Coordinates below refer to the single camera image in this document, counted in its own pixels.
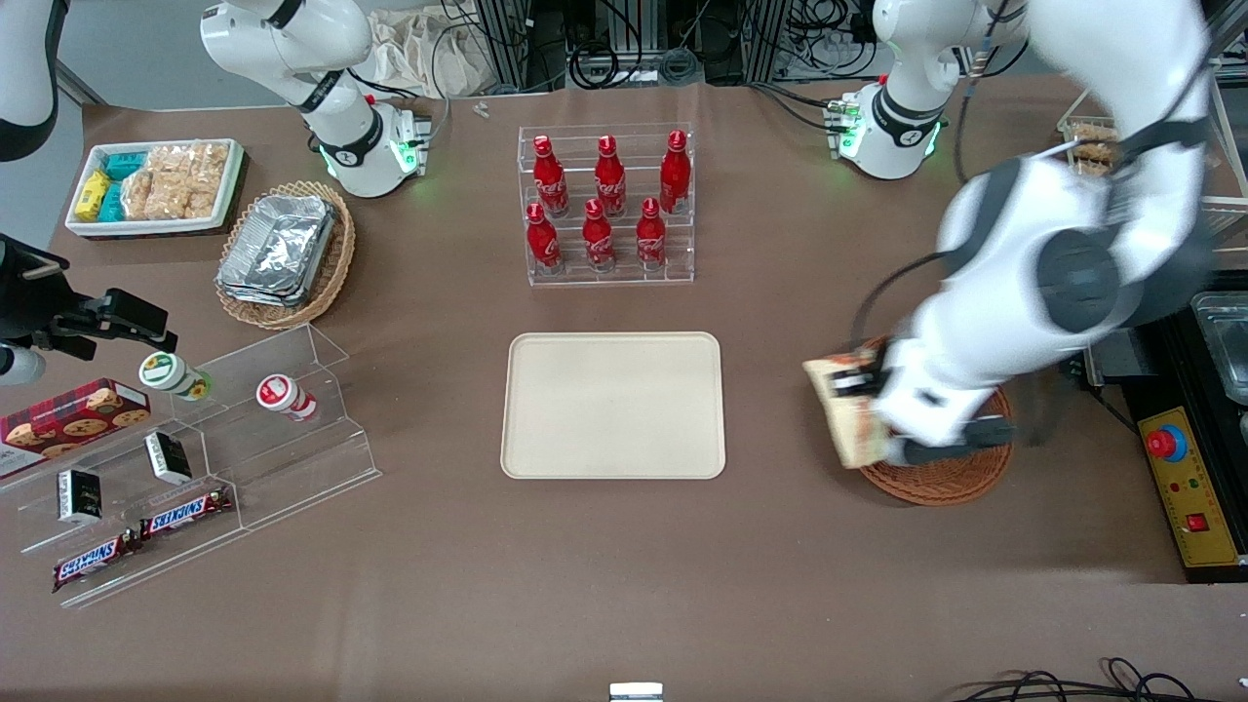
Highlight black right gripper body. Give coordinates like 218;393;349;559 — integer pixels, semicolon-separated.
0;234;118;347

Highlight sandwich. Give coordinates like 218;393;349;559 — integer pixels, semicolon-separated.
802;351;890;470

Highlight round wicker basket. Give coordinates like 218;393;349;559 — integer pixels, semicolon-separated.
856;336;1015;507

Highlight oval wicker basket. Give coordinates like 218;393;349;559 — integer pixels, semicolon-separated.
214;180;357;331

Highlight cream rectangular tray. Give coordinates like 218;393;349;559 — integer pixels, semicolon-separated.
500;331;727;481

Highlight green sunflower yogurt cup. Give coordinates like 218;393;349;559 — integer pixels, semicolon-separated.
139;351;213;403

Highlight red tartan cookie box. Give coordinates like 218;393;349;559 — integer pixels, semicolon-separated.
0;378;152;479

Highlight clear rice cracker packet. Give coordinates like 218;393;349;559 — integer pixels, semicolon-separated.
121;171;157;221
153;172;217;221
146;143;231;178

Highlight small black white carton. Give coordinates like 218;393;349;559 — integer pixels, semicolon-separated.
57;469;104;526
144;431;193;486

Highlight yellow snack packet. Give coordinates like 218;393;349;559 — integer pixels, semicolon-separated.
75;171;113;223

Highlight white snack bin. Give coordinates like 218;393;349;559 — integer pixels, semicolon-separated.
64;138;246;241

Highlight red lid yogurt cup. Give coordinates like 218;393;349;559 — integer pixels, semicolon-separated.
255;374;320;422

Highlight stacked foil containers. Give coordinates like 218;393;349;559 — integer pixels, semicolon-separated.
216;195;337;308

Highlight Snickers chocolate bar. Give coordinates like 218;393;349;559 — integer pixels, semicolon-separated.
52;531;142;594
139;487;235;540

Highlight clear acrylic tiered stand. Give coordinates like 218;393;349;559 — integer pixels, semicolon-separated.
0;324;381;610

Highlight clear acrylic bottle rack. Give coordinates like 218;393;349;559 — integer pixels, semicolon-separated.
517;124;695;287

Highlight yellow control box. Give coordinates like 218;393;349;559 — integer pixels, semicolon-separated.
1136;405;1248;571

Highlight red cola bottle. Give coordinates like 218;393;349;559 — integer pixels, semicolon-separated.
594;135;627;217
636;198;668;271
659;130;692;214
532;135;570;217
582;198;617;272
526;203;564;274

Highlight clear glass container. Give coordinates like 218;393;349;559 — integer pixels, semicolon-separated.
1191;291;1248;403

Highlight beige cloth bag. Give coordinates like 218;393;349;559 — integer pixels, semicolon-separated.
372;8;493;98

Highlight black floor cables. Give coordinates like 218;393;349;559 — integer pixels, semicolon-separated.
960;656;1215;702

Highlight wire basket with snacks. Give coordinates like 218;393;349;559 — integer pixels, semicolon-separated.
1061;115;1120;178

